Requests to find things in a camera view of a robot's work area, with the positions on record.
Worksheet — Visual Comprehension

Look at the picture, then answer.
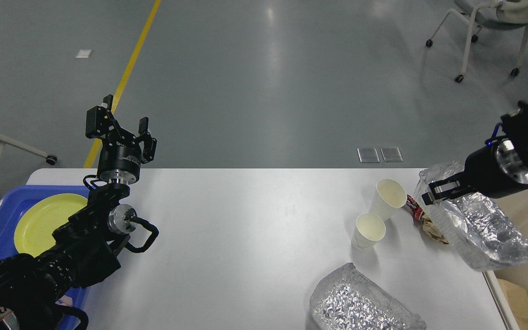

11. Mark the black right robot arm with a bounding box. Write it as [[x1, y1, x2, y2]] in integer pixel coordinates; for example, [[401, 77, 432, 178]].
[[422, 101, 528, 205]]

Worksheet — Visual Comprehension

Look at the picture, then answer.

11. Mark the white paper cup front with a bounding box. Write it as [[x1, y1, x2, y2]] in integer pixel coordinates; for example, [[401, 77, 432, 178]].
[[351, 213, 386, 252]]

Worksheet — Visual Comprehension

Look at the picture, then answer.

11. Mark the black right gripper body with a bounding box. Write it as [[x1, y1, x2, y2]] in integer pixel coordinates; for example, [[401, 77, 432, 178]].
[[459, 140, 528, 198]]

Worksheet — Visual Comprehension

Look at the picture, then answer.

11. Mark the pink mug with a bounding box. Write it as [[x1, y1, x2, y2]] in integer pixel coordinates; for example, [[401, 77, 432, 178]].
[[56, 295, 73, 307]]

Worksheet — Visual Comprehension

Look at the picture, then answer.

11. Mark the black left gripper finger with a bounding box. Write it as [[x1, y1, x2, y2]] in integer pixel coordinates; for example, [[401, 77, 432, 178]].
[[137, 117, 157, 164], [85, 95, 135, 143]]

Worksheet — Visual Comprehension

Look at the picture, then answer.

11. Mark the metal floor plate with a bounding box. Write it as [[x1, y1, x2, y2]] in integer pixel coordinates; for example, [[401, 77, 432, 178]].
[[357, 148, 381, 164], [380, 148, 404, 162]]

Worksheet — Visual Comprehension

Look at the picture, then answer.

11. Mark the crushed red soda can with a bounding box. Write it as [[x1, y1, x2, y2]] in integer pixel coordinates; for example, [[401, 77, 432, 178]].
[[405, 195, 425, 225]]

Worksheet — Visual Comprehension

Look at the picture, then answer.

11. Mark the white chair top right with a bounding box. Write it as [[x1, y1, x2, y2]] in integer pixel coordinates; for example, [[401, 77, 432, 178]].
[[425, 0, 528, 83]]

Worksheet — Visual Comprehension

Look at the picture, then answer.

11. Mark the brown paper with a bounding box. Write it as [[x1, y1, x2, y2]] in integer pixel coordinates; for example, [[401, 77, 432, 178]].
[[421, 216, 449, 245]]

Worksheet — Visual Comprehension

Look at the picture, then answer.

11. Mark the clear silver foil bag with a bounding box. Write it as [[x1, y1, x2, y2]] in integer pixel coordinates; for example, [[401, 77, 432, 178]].
[[413, 161, 528, 271]]

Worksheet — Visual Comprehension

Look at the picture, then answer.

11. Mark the small white cup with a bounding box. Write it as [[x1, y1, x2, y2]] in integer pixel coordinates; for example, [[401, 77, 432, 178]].
[[369, 178, 408, 221]]

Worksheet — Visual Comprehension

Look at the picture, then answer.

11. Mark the blue plastic tray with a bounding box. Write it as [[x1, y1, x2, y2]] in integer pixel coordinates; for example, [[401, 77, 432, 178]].
[[0, 185, 88, 330]]

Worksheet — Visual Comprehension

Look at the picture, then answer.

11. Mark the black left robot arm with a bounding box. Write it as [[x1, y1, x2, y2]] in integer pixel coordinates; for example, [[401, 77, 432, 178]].
[[0, 94, 159, 330]]

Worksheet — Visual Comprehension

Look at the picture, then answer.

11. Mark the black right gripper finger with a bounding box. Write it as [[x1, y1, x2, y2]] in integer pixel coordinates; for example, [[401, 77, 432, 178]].
[[422, 186, 473, 205], [428, 177, 467, 196]]

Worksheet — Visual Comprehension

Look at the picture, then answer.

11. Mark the silver foil wrapper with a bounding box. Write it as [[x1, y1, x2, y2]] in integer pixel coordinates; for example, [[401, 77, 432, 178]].
[[309, 263, 427, 330]]

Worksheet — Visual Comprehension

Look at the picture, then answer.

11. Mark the right metal floor plate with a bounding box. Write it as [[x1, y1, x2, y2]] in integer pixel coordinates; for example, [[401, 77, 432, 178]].
[[380, 148, 404, 162]]

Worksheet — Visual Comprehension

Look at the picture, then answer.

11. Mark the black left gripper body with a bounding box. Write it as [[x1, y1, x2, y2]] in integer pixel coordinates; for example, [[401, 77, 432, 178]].
[[97, 141, 141, 184]]

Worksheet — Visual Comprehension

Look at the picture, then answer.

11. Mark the left metal floor plate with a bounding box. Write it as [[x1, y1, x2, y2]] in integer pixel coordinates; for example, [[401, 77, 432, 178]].
[[357, 148, 381, 164]]

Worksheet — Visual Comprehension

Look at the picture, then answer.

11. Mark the yellow plastic plate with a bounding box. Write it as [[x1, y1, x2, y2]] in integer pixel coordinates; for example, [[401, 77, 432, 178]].
[[13, 193, 87, 257]]

